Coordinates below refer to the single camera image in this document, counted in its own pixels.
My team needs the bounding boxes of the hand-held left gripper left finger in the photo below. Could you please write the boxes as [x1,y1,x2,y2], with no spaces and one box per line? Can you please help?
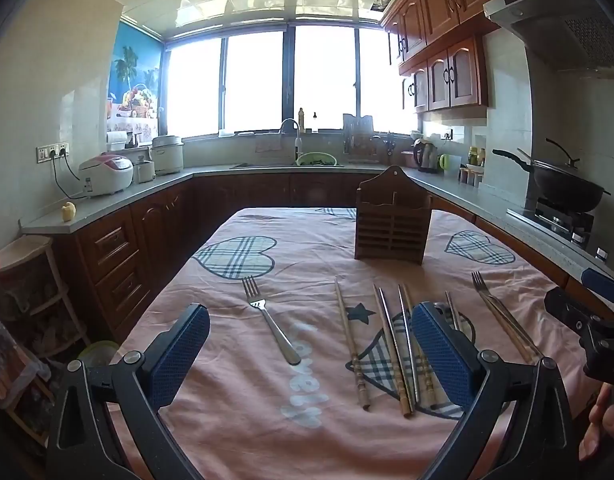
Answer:
[46,303,211,480]

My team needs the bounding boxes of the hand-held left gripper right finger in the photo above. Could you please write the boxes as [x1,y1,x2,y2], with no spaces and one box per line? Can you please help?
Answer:
[411,302,580,480]

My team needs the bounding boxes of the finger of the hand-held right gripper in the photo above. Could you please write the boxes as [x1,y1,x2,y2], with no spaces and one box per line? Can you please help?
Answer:
[543,286,595,343]
[581,267,614,306]

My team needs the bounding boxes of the wooden utensil holder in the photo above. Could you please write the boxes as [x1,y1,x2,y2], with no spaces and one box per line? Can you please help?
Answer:
[354,165,433,264]

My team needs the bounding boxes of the metal chopstick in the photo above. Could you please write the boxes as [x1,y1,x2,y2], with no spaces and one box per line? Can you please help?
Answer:
[397,284,422,405]
[445,290,464,332]
[379,286,417,410]

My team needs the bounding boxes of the metal fork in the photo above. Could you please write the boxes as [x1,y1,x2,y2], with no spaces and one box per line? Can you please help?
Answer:
[471,270,538,361]
[242,276,302,366]

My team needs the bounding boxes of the green plastic basin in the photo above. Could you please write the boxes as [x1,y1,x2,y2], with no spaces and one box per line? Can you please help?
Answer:
[77,340,120,376]

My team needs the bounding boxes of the gas stove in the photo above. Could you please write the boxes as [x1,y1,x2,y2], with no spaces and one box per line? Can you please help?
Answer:
[507,197,595,248]

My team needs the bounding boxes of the pink heart-print tablecloth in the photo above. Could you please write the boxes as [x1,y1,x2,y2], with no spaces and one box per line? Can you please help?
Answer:
[104,206,608,480]

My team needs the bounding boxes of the black wok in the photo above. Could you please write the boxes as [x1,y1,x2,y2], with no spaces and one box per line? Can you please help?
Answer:
[492,149,612,213]

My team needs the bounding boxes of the wok lid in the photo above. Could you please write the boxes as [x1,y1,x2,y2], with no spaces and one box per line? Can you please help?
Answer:
[532,137,602,183]

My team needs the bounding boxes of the wooden lower cabinets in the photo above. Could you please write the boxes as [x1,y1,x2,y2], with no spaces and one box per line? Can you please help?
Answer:
[52,172,602,346]

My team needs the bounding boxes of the wooden cabinets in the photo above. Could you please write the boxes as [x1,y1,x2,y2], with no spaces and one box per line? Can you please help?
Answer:
[52,172,602,346]
[381,0,562,113]

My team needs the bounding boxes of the spice jars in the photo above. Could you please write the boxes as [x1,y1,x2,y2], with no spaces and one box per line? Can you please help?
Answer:
[458,165,485,187]

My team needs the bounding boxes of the grey kitchen countertop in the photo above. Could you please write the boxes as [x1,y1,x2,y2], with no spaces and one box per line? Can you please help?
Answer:
[20,162,614,301]

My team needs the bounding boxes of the beige plastic storage rack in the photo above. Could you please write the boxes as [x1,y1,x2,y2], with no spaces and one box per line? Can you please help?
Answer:
[0,235,88,456]

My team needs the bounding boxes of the small white pot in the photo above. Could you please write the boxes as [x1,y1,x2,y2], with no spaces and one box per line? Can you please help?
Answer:
[133,156,156,184]

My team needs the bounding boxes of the white and pink rice cooker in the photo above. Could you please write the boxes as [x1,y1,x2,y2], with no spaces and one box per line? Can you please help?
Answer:
[78,152,134,198]

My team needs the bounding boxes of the large white rice cooker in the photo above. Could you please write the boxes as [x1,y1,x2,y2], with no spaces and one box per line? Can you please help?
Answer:
[150,135,184,177]

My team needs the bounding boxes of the electric kettle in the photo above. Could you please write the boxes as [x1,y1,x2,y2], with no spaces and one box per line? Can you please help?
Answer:
[412,139,439,173]

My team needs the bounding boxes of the green colander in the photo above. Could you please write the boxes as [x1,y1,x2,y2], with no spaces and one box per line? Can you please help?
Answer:
[295,152,336,167]

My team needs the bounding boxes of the dish rack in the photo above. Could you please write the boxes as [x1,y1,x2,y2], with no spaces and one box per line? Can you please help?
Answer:
[342,113,383,163]

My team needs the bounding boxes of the chrome kitchen faucet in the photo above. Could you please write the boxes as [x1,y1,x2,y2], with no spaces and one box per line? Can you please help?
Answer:
[278,118,303,165]

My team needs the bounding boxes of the wooden upper cabinets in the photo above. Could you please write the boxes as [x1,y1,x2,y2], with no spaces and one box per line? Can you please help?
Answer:
[381,0,562,113]

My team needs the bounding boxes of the steel range hood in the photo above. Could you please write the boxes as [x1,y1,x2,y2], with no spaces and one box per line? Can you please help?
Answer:
[483,0,614,78]

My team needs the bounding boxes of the kitchen window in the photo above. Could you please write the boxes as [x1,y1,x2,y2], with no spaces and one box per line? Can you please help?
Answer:
[162,24,423,138]

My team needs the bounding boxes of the black power cable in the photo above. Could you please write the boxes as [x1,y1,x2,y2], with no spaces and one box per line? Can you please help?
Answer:
[52,152,88,198]

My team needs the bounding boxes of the wall power outlet strip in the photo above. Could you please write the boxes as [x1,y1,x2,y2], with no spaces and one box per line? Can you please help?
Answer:
[36,142,70,163]

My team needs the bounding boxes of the tropical fruit wall poster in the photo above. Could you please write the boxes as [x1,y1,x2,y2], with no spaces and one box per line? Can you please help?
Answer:
[107,22,164,133]

